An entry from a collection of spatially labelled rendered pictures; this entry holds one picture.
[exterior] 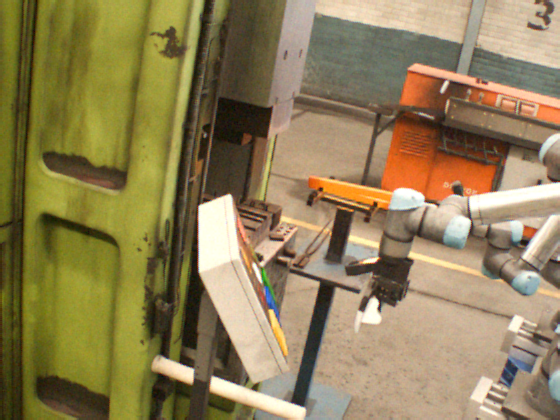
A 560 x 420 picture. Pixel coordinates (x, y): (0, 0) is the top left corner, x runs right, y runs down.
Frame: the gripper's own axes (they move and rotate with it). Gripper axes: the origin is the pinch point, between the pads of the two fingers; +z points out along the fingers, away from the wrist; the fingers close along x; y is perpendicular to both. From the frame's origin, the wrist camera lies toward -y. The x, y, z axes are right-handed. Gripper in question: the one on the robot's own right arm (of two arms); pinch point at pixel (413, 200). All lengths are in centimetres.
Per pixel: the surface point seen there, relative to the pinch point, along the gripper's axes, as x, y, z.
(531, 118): 326, 9, -68
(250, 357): -86, 13, 20
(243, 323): -87, 5, 22
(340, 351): 86, 114, 21
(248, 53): -31, -38, 48
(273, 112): -25, -23, 41
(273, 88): -29, -30, 41
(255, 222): -18.2, 13.0, 43.5
